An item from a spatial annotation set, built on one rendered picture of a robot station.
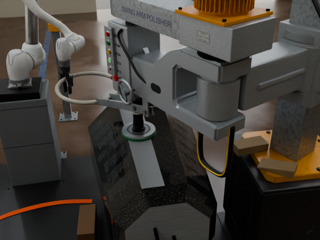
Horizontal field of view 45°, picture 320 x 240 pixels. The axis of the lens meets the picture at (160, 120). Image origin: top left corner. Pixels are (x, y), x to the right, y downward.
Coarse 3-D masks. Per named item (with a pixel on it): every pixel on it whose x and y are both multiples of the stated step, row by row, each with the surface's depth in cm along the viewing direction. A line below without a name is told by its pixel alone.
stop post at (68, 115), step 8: (48, 24) 376; (56, 32) 382; (56, 40) 386; (56, 56) 394; (56, 64) 398; (64, 104) 422; (64, 112) 426; (72, 112) 441; (64, 120) 425; (72, 120) 426
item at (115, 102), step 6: (114, 96) 266; (102, 102) 259; (108, 102) 252; (114, 102) 245; (120, 102) 238; (120, 108) 240; (126, 108) 234; (132, 108) 226; (138, 108) 222; (150, 108) 211; (156, 108) 216; (144, 114) 212; (150, 114) 214
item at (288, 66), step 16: (272, 48) 186; (288, 48) 186; (304, 48) 186; (256, 64) 168; (272, 64) 173; (288, 64) 180; (304, 64) 188; (240, 80) 170; (256, 80) 171; (272, 80) 176; (288, 80) 185; (304, 80) 193; (240, 96) 173; (256, 96) 175; (272, 96) 183
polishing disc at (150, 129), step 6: (126, 126) 246; (132, 126) 246; (144, 126) 245; (150, 126) 245; (126, 132) 239; (132, 132) 239; (138, 132) 239; (144, 132) 239; (150, 132) 239; (132, 138) 234; (138, 138) 234; (144, 138) 235
